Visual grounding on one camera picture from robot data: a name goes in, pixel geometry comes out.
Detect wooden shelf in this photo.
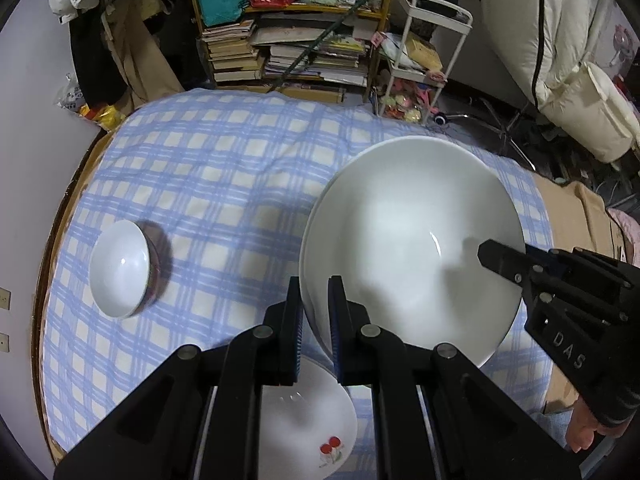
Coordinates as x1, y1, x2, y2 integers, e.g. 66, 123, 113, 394
187, 0, 391, 106

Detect yellow red packet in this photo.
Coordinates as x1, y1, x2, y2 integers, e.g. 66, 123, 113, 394
80, 102, 126, 131

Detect small white bowl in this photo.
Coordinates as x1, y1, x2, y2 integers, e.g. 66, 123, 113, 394
89, 220, 163, 318

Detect large cherry print bowl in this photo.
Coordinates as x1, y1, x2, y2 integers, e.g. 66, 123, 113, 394
299, 135, 526, 371

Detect metal chair base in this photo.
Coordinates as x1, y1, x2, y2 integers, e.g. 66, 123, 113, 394
440, 95, 538, 171

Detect blue plaid bed sheet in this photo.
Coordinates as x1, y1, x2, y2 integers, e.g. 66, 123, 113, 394
37, 87, 556, 466

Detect white rolling cart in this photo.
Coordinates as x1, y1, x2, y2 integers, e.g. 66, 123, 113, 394
370, 0, 473, 126

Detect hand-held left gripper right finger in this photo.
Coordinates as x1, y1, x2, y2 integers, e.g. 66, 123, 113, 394
327, 275, 583, 480

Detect pink garment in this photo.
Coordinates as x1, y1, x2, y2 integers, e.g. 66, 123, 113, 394
607, 207, 640, 261

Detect pile of magazines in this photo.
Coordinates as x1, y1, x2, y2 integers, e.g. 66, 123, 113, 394
250, 12, 373, 88

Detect black coat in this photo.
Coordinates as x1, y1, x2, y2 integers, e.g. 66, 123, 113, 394
69, 10, 131, 106

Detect white recliner chair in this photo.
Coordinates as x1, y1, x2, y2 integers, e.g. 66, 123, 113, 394
475, 0, 636, 163

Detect pink fan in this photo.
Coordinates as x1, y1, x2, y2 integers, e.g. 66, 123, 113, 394
612, 25, 639, 68

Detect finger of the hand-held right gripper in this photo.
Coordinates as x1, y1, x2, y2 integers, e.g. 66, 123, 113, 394
477, 240, 538, 287
525, 245, 633, 291

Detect patterned plastic bag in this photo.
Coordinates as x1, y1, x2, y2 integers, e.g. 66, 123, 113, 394
55, 72, 84, 111

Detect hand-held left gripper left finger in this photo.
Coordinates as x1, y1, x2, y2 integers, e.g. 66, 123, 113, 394
54, 276, 306, 480

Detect white bag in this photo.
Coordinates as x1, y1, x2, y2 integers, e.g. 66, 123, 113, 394
377, 32, 416, 68

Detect person's right hand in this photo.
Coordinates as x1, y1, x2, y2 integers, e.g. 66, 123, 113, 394
565, 397, 628, 453

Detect long thin pole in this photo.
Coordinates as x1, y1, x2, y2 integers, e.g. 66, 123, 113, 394
265, 0, 426, 93

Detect stack of books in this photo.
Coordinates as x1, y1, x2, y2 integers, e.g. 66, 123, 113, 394
200, 20, 266, 85

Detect beige coat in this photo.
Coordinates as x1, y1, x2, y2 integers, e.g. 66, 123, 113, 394
100, 0, 186, 111

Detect pink toys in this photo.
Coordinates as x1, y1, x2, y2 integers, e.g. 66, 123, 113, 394
380, 77, 436, 123

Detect cherry print plate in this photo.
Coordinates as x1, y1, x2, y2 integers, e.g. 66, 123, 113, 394
259, 347, 359, 480

